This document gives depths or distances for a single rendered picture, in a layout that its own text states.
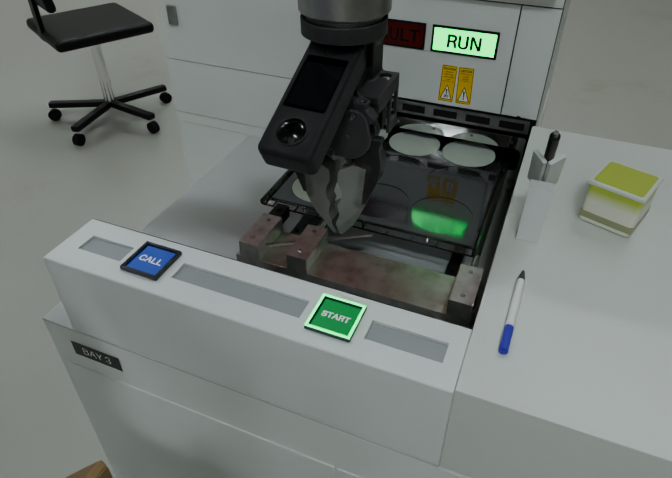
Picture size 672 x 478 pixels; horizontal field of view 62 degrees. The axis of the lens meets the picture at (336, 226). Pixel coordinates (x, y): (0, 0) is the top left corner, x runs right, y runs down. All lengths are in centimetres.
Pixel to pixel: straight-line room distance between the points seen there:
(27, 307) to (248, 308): 167
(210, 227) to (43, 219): 174
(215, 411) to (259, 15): 76
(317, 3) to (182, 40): 90
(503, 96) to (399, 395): 63
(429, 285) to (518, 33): 47
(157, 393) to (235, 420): 14
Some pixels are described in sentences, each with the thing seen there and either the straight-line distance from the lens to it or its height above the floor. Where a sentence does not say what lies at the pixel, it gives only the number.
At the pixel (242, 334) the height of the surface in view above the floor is 94.
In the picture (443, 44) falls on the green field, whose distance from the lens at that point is 107.
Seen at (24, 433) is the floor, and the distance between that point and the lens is 192.
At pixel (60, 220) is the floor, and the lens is 268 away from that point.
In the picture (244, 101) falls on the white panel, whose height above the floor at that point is 90.
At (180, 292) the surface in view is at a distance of 71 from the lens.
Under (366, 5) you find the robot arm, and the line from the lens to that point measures 44.
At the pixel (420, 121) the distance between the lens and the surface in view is 112.
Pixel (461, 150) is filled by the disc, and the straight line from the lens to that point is 111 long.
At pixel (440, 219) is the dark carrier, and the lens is 92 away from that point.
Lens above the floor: 144
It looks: 37 degrees down
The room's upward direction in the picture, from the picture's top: straight up
